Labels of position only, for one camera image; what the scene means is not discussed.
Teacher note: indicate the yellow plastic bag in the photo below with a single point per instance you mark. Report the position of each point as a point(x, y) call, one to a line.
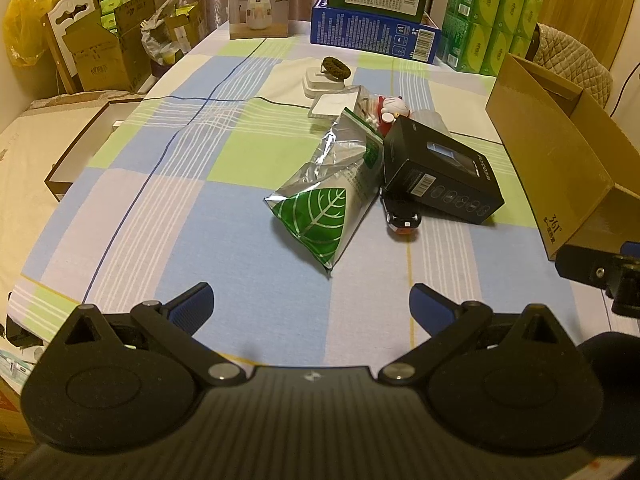
point(25, 25)

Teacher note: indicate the black product box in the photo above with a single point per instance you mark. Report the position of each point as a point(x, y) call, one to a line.
point(425, 170)

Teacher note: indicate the stack of green tissue packets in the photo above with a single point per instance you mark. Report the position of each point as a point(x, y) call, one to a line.
point(480, 35)

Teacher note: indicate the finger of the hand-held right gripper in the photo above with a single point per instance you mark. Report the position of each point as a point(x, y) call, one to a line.
point(585, 266)

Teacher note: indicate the purple storage bin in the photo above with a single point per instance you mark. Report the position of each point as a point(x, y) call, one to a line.
point(160, 69)

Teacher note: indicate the flat cardboard sheet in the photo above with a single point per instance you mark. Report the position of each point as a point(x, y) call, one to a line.
point(75, 101)

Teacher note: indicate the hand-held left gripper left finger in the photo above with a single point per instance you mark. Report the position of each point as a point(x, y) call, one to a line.
point(192, 306)

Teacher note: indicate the red white cat figurine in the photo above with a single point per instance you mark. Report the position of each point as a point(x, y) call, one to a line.
point(395, 107)

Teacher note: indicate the checkered blue green tablecloth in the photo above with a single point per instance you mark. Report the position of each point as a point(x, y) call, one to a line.
point(240, 220)

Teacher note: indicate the pile of light green packs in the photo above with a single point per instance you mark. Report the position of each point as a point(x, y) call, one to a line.
point(111, 5)

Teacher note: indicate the white teal packet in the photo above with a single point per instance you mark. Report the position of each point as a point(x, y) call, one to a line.
point(20, 365)

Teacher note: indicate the blue product box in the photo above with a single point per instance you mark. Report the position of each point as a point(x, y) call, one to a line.
point(350, 35)

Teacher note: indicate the crumpled clear plastic bag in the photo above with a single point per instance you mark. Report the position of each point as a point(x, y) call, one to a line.
point(155, 35)

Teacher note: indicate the black red toy car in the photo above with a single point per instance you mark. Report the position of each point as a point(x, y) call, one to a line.
point(405, 220)

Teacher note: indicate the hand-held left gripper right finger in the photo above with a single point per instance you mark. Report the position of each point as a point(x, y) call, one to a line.
point(431, 307)

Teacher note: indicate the small open cardboard box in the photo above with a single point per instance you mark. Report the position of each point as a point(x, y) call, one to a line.
point(187, 22)

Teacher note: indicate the small white box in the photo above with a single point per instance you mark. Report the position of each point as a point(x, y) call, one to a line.
point(317, 89)

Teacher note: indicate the white humidifier box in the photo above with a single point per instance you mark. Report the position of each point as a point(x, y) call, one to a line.
point(260, 5)

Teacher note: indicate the open brown cardboard carton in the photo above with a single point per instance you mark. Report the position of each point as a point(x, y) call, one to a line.
point(105, 60)

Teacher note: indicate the orange cardboard box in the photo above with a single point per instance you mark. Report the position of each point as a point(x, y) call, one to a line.
point(12, 410)

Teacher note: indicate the beige quilted cushion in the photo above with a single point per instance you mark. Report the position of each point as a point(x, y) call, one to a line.
point(575, 60)

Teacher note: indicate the wooden door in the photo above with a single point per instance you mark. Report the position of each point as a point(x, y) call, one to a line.
point(590, 0)

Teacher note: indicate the large brown cardboard box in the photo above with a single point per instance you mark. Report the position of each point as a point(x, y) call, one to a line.
point(550, 160)

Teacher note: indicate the shallow cardboard tray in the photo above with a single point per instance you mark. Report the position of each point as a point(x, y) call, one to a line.
point(75, 160)

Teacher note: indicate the clear cotton swab bag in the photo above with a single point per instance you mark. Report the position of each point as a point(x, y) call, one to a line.
point(371, 112)

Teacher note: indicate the silver green leaf bag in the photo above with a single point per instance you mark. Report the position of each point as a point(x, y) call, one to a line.
point(320, 210)

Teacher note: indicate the brown hair scrunchie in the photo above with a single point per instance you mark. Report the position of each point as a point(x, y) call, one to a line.
point(334, 67)

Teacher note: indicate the clear plastic case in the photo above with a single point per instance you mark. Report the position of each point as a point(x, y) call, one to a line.
point(332, 105)

